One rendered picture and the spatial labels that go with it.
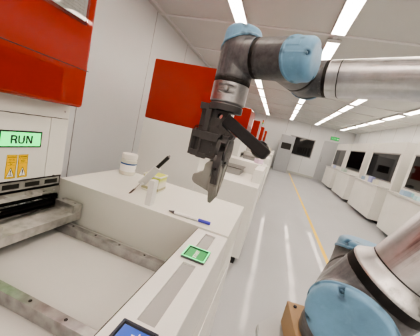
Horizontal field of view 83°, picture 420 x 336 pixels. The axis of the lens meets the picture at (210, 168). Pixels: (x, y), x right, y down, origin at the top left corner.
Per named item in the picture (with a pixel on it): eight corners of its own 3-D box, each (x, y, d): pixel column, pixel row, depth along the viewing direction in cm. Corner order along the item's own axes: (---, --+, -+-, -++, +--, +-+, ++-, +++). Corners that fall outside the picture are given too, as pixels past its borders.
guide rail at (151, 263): (41, 224, 78) (42, 215, 78) (47, 222, 80) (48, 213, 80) (177, 281, 66) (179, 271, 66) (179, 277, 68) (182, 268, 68)
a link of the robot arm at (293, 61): (331, 51, 45) (277, 51, 51) (317, 23, 36) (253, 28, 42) (319, 93, 46) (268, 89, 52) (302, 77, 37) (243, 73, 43)
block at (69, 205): (54, 206, 79) (55, 198, 79) (63, 204, 83) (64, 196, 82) (73, 214, 78) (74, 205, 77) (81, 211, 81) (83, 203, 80)
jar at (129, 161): (115, 172, 107) (119, 152, 105) (125, 171, 114) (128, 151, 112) (129, 177, 105) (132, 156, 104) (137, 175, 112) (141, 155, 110)
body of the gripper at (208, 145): (197, 154, 57) (209, 104, 55) (231, 163, 55) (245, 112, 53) (185, 155, 49) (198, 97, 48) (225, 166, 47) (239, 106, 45)
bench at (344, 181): (341, 201, 769) (361, 141, 738) (329, 191, 942) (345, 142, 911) (377, 211, 743) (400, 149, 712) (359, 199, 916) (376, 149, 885)
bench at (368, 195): (365, 222, 559) (395, 139, 528) (344, 204, 731) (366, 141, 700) (417, 237, 533) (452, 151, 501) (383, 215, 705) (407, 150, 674)
